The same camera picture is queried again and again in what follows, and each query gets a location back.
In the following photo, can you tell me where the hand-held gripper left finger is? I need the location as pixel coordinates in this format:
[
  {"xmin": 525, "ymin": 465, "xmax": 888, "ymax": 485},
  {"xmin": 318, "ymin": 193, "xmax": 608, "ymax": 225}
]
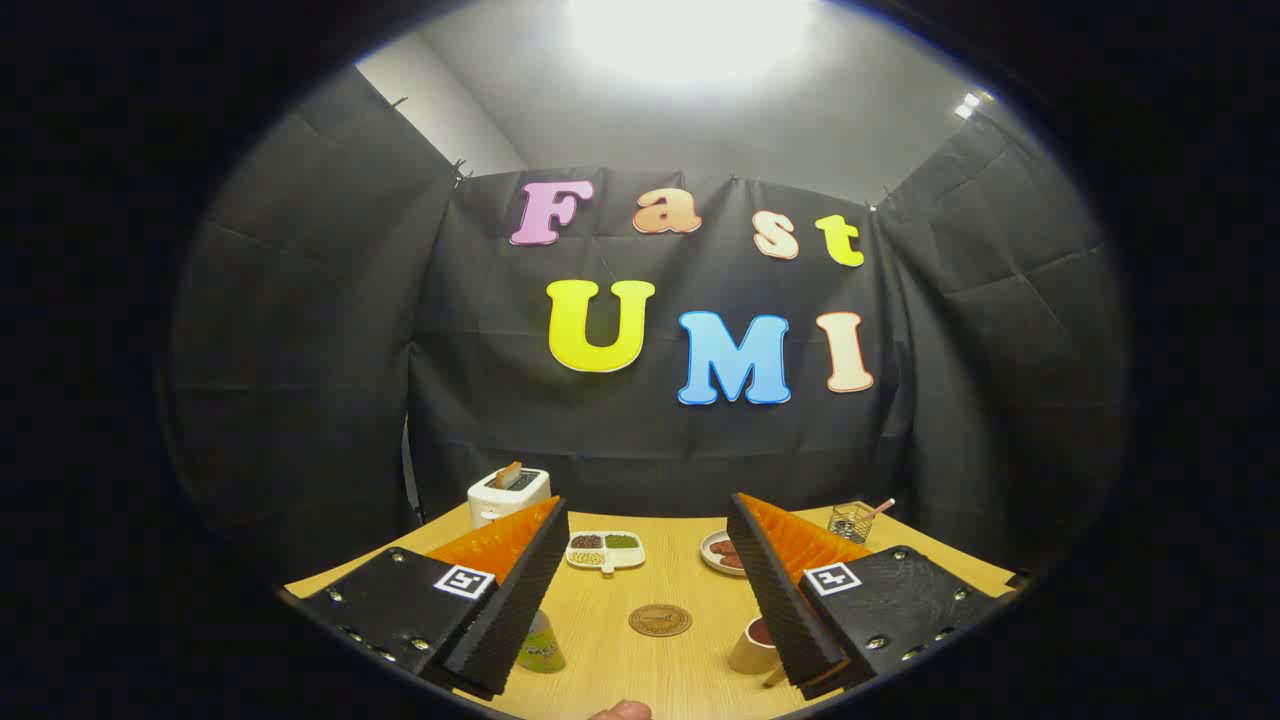
[{"xmin": 298, "ymin": 497, "xmax": 570, "ymax": 700}]

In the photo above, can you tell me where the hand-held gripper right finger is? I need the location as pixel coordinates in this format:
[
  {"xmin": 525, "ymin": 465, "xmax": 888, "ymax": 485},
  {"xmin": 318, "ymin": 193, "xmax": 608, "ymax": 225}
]
[{"xmin": 727, "ymin": 492, "xmax": 1003, "ymax": 700}]

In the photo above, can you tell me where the silver green juice bottle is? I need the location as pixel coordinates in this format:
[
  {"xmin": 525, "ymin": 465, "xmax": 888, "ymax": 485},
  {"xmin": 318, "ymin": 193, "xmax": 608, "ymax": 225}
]
[{"xmin": 515, "ymin": 609, "xmax": 567, "ymax": 674}]

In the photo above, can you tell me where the cream cup with wooden handle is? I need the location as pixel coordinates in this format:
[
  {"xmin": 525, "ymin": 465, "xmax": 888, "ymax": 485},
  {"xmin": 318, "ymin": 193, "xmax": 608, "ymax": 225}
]
[{"xmin": 727, "ymin": 615, "xmax": 791, "ymax": 677}]

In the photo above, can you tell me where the round wooden coaster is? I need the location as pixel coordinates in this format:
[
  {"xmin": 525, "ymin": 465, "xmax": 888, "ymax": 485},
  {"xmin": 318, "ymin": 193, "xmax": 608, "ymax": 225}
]
[{"xmin": 628, "ymin": 604, "xmax": 694, "ymax": 638}]

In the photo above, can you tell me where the white round plate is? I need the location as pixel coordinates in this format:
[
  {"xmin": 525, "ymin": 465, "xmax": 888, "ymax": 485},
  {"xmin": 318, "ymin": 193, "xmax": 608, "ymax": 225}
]
[{"xmin": 700, "ymin": 530, "xmax": 751, "ymax": 578}]

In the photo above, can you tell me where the white divided dish of beans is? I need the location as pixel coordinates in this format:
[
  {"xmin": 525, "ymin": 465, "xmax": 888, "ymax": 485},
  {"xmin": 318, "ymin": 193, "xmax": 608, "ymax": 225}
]
[{"xmin": 566, "ymin": 531, "xmax": 646, "ymax": 577}]

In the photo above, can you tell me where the white toaster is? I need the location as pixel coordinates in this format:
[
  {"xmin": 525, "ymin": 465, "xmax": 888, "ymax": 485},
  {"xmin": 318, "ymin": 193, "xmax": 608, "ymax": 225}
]
[{"xmin": 467, "ymin": 467, "xmax": 552, "ymax": 530}]

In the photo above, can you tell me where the wooden table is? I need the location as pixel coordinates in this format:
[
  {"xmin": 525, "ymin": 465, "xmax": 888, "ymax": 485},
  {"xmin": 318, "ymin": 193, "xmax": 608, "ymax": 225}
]
[{"xmin": 285, "ymin": 500, "xmax": 1017, "ymax": 720}]

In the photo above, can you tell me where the wire mesh holder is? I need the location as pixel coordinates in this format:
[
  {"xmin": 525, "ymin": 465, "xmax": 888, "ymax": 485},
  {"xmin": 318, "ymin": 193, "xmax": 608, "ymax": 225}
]
[{"xmin": 828, "ymin": 502, "xmax": 877, "ymax": 546}]

